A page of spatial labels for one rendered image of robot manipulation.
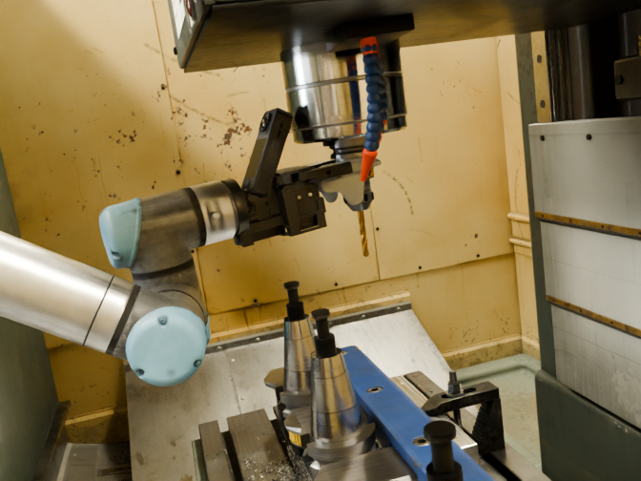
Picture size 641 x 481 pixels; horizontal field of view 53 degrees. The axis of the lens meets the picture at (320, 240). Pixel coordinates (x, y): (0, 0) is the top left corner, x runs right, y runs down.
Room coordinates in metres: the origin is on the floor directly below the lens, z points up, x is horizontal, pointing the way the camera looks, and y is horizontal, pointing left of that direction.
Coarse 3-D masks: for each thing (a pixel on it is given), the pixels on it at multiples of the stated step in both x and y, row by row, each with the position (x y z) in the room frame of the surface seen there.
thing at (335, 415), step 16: (336, 352) 0.49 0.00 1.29; (320, 368) 0.48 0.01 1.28; (336, 368) 0.48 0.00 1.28; (320, 384) 0.48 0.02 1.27; (336, 384) 0.48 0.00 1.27; (320, 400) 0.48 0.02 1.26; (336, 400) 0.48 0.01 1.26; (352, 400) 0.48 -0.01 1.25; (320, 416) 0.48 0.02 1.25; (336, 416) 0.47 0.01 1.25; (352, 416) 0.48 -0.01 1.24; (320, 432) 0.48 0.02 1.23; (336, 432) 0.47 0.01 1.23; (352, 432) 0.47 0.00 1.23
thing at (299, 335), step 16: (288, 320) 0.59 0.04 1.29; (304, 320) 0.59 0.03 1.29; (288, 336) 0.59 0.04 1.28; (304, 336) 0.59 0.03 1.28; (288, 352) 0.59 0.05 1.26; (304, 352) 0.58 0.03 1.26; (288, 368) 0.59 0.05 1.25; (304, 368) 0.58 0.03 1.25; (288, 384) 0.59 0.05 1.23; (304, 384) 0.58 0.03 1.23
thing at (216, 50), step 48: (240, 0) 0.53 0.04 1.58; (288, 0) 0.54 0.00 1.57; (336, 0) 0.55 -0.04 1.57; (384, 0) 0.58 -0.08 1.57; (432, 0) 0.62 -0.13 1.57; (480, 0) 0.66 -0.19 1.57; (528, 0) 0.71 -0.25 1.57; (576, 0) 0.76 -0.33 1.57; (624, 0) 0.83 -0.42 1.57; (192, 48) 0.75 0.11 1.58; (240, 48) 0.76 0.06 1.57; (288, 48) 0.83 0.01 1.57
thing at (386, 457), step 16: (336, 464) 0.45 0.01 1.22; (352, 464) 0.45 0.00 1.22; (368, 464) 0.45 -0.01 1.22; (384, 464) 0.44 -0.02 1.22; (400, 464) 0.44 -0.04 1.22; (320, 480) 0.44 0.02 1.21; (336, 480) 0.43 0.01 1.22; (352, 480) 0.43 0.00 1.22; (368, 480) 0.43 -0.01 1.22; (384, 480) 0.42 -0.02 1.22; (400, 480) 0.42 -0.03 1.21; (416, 480) 0.42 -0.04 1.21
